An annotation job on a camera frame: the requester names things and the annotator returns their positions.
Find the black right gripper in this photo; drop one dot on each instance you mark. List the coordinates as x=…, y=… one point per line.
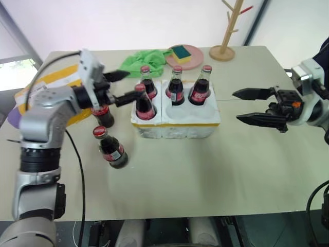
x=286, y=103

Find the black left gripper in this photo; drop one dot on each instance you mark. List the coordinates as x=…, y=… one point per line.
x=104, y=90

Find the glass cola bottle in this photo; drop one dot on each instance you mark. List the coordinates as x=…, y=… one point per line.
x=105, y=117
x=199, y=92
x=144, y=108
x=176, y=90
x=150, y=86
x=113, y=151

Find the yellow taped foam box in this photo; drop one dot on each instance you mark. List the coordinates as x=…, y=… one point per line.
x=61, y=74

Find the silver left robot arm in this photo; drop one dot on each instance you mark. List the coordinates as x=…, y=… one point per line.
x=38, y=115

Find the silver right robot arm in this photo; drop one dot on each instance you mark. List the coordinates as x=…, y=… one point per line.
x=327, y=135

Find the white foam crate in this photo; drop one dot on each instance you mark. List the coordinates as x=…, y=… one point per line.
x=180, y=128

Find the green cloth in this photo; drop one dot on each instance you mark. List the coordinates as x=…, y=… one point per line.
x=144, y=57

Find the yellow green sponge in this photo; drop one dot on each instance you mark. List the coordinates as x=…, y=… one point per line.
x=181, y=52

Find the wooden branch rack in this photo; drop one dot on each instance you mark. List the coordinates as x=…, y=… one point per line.
x=223, y=49

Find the pink plate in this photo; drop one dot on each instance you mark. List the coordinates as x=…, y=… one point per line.
x=196, y=57

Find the red peg tip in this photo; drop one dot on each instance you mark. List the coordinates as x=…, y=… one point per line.
x=247, y=9

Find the purple plate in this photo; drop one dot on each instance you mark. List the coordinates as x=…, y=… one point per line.
x=13, y=118

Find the grey rounded robot leg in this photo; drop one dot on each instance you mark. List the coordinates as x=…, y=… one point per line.
x=129, y=234
x=203, y=231

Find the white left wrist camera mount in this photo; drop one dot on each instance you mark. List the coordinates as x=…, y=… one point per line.
x=88, y=65

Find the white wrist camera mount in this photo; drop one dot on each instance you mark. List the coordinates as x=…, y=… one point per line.
x=88, y=65
x=306, y=74

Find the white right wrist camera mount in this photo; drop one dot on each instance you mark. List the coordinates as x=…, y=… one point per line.
x=306, y=74

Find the dark window frame post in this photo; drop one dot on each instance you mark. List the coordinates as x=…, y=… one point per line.
x=257, y=21

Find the grey window frame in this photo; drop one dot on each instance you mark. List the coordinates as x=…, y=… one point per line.
x=23, y=31

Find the black table frame leg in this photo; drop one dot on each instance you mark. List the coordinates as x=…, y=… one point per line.
x=232, y=231

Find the black metal bracket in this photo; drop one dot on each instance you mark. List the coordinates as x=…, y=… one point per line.
x=96, y=234

